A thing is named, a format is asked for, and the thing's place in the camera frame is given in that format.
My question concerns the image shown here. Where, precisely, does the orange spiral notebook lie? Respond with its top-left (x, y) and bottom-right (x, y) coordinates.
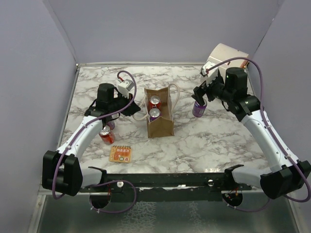
top-left (109, 146), bottom-right (132, 163)

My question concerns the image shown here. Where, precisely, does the purple Fanta can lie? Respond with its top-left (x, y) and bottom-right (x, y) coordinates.
top-left (149, 108), bottom-right (161, 122)

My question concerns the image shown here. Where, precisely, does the canvas tote bag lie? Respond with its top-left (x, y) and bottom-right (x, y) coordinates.
top-left (133, 83), bottom-right (180, 138)

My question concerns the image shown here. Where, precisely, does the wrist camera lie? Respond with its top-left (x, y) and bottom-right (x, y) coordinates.
top-left (117, 79), bottom-right (134, 99)
top-left (200, 61), bottom-right (219, 80)

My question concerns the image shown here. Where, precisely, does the red can near left arm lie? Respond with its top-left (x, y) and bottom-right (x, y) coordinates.
top-left (99, 125), bottom-right (115, 145)

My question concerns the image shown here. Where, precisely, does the purple can near left arm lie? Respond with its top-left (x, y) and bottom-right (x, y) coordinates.
top-left (106, 120), bottom-right (116, 130)

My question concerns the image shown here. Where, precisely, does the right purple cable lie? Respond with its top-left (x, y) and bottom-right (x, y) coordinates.
top-left (206, 57), bottom-right (311, 202)

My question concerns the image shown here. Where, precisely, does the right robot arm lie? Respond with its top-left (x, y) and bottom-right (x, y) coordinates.
top-left (192, 67), bottom-right (311, 200)

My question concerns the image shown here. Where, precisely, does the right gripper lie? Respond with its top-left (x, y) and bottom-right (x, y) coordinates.
top-left (191, 73), bottom-right (233, 106)

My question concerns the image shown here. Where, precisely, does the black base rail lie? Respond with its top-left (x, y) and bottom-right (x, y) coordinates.
top-left (81, 172), bottom-right (251, 203)

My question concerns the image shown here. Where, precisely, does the red soda can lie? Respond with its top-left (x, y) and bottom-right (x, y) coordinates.
top-left (148, 95), bottom-right (161, 111)

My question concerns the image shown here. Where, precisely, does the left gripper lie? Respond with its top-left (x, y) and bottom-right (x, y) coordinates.
top-left (109, 91), bottom-right (141, 117)

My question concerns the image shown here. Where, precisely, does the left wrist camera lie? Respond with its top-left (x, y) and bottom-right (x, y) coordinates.
top-left (117, 79), bottom-right (134, 99)

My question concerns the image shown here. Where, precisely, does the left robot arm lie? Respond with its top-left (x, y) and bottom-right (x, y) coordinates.
top-left (42, 83), bottom-right (140, 200)

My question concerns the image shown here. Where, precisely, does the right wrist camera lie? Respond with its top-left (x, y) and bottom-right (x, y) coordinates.
top-left (200, 61), bottom-right (219, 80)

